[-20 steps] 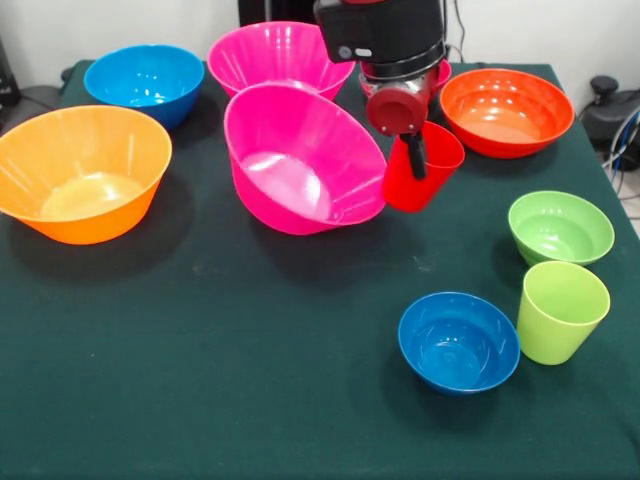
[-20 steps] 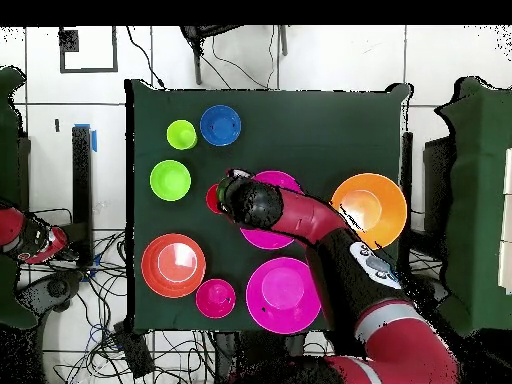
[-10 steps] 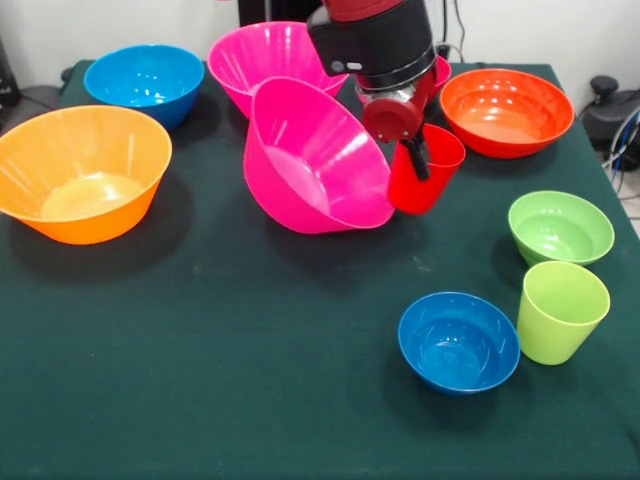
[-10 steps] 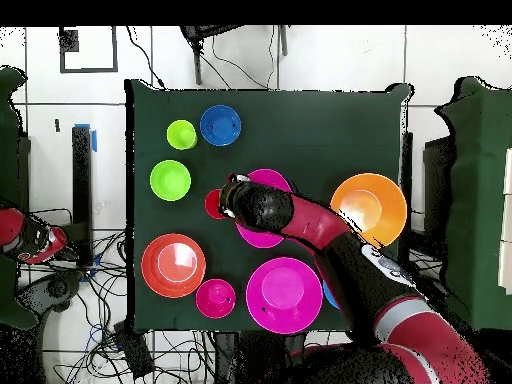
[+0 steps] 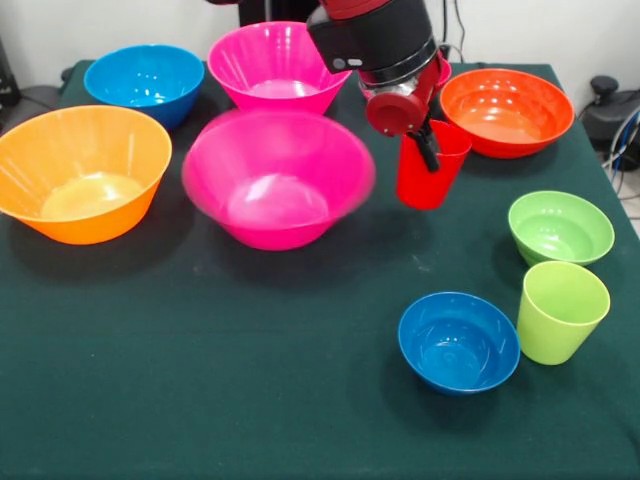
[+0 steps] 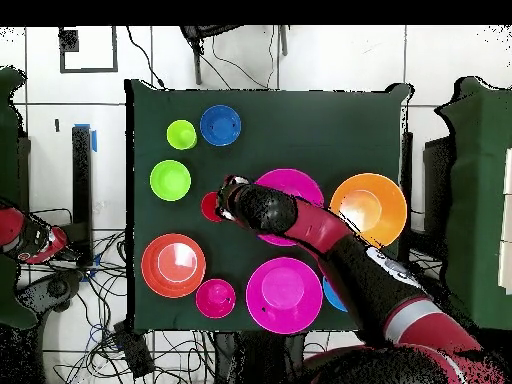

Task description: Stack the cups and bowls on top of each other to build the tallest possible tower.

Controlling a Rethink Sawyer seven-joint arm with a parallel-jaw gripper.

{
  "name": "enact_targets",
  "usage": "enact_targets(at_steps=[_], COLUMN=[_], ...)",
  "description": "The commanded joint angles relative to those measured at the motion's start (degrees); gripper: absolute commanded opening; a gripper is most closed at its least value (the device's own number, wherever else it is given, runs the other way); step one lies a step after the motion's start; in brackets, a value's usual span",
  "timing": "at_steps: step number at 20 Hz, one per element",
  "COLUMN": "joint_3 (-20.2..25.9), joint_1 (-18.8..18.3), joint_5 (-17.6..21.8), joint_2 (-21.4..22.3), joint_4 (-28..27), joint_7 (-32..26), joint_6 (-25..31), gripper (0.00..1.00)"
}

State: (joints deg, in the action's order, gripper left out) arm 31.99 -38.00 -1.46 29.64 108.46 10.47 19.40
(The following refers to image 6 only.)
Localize large pink bowl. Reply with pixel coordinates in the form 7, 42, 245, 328
245, 256, 324, 336
254, 167, 326, 248

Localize red plastic cup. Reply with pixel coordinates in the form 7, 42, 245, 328
200, 190, 225, 224

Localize small magenta bowl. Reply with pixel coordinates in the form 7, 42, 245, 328
194, 278, 238, 320

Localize red-orange wide bowl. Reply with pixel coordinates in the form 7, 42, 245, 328
140, 232, 207, 300

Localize small green bowl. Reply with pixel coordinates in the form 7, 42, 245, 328
149, 159, 192, 202

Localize small dark blue bowl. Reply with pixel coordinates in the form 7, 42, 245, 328
199, 104, 243, 148

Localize dark green table cloth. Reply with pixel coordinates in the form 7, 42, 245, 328
433, 75, 512, 331
124, 78, 413, 335
0, 65, 39, 331

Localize lime green plastic cup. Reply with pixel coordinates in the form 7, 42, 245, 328
166, 119, 198, 151

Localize light blue bowl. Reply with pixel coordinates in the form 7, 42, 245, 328
322, 275, 348, 313

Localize large orange bowl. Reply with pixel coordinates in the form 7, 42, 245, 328
328, 172, 409, 249

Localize black metal stand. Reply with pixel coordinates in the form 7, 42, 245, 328
179, 25, 290, 86

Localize black power box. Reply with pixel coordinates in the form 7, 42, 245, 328
112, 320, 156, 379

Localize white boxes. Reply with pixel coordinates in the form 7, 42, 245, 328
497, 147, 512, 295

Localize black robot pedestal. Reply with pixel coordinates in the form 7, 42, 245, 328
213, 331, 307, 384

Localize thin black cable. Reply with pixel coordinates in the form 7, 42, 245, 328
125, 26, 166, 90

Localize cable bundle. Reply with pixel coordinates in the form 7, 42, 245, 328
17, 229, 217, 384

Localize black post with blue tape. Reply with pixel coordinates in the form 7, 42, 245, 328
71, 122, 98, 267

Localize black pedestal foot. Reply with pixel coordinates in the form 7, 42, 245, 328
15, 269, 85, 315

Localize black square frame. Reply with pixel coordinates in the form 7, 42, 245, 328
58, 26, 119, 74

